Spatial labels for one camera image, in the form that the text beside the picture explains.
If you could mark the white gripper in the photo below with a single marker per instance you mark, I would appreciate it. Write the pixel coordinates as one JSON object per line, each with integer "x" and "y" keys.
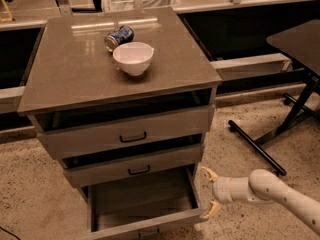
{"x": 222, "y": 190}

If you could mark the grey bottom drawer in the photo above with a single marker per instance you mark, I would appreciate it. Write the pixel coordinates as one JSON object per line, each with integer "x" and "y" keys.
{"x": 142, "y": 207}

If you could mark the grey drawer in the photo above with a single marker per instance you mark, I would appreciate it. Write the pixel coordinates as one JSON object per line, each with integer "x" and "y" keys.
{"x": 142, "y": 207}
{"x": 135, "y": 166}
{"x": 78, "y": 141}

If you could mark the grey middle drawer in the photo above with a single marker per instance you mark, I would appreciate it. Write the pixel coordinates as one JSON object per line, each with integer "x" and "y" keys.
{"x": 135, "y": 166}

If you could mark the grey drawer cabinet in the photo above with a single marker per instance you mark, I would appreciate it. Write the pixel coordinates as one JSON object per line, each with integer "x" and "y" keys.
{"x": 74, "y": 80}

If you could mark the grey top drawer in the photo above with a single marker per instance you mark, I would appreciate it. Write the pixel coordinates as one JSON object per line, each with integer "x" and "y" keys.
{"x": 78, "y": 141}

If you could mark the white ceramic bowl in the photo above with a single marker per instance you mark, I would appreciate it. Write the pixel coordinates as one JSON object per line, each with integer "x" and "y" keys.
{"x": 133, "y": 58}

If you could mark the black side table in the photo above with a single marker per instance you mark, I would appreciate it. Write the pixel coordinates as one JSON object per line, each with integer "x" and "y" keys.
{"x": 302, "y": 44}

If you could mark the blue soda can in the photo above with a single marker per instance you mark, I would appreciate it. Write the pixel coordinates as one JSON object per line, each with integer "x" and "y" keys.
{"x": 118, "y": 37}

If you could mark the clear plastic bin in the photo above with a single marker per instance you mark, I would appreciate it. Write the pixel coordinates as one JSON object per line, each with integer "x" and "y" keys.
{"x": 123, "y": 5}

